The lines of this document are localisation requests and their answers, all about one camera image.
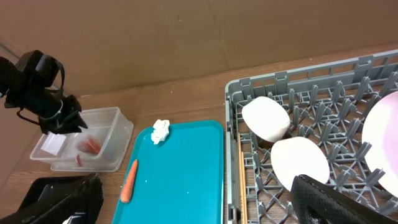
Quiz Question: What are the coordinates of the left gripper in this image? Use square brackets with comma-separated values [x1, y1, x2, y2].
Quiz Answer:
[39, 95, 88, 134]

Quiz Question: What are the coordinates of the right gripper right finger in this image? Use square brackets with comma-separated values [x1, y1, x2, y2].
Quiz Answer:
[290, 175, 397, 224]

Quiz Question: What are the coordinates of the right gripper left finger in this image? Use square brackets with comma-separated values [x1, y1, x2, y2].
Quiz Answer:
[1, 173, 104, 224]

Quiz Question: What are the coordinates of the red snack wrapper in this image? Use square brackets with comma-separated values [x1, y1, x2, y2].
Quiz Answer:
[76, 136, 101, 155]

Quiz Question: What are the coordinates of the orange carrot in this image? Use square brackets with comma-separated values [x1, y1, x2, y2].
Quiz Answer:
[120, 159, 139, 203]

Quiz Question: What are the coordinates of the pink bowl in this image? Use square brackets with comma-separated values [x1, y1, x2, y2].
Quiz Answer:
[271, 137, 330, 192]

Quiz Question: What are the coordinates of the wooden chopstick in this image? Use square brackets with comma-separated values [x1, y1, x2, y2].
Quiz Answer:
[241, 152, 248, 224]
[238, 150, 245, 224]

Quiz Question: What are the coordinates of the white tissue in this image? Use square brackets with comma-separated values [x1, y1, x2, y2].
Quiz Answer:
[151, 119, 170, 145]

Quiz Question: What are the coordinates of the large pink plate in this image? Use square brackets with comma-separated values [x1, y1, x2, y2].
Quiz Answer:
[361, 91, 397, 197]

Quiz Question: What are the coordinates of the white bowl with food scraps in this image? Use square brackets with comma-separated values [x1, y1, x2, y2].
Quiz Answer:
[242, 96, 290, 142]

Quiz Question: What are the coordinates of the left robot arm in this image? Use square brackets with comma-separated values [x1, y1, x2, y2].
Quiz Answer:
[1, 50, 88, 134]

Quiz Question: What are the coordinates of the grey dishwasher rack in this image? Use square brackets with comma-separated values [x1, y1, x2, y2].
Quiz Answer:
[225, 50, 397, 223]

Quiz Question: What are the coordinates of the clear plastic bin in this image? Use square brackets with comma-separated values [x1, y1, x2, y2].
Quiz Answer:
[30, 107, 134, 172]

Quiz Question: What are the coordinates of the black plastic tray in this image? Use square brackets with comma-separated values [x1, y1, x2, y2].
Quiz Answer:
[18, 175, 91, 212]

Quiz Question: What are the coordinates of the teal serving tray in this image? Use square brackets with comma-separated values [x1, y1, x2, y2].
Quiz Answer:
[113, 120, 224, 224]

